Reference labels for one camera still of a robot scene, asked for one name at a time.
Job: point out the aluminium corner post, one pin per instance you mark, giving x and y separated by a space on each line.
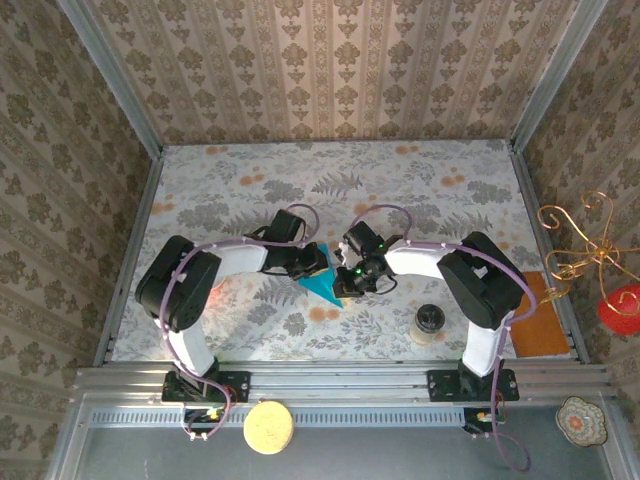
120 85
557 75

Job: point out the teal square paper sheet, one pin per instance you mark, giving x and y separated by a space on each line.
325 287

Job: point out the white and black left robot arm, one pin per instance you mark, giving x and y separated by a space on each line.
175 290

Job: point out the red ball ornament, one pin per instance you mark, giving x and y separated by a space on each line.
620 312

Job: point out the aluminium frame rail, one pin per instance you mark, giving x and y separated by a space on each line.
325 382

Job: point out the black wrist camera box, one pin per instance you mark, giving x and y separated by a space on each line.
361 235
286 225

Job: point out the small patterned ceramic dish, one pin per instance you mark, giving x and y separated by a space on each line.
580 422

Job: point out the small black controller board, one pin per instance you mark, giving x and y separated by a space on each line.
482 420
200 422

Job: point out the yellow round sponge disc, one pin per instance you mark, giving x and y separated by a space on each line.
269 427

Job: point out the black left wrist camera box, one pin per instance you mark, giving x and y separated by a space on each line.
286 225

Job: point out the glass jar with black lid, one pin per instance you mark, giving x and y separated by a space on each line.
429 320

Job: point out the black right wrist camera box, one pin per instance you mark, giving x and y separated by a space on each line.
361 235

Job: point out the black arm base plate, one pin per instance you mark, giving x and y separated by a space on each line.
235 385
440 385

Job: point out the orange rectangular board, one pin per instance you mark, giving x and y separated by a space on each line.
542 330

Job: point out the aluminium side rail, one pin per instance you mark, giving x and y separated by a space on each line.
132 245
531 200

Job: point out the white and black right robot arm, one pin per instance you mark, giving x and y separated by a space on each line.
480 285

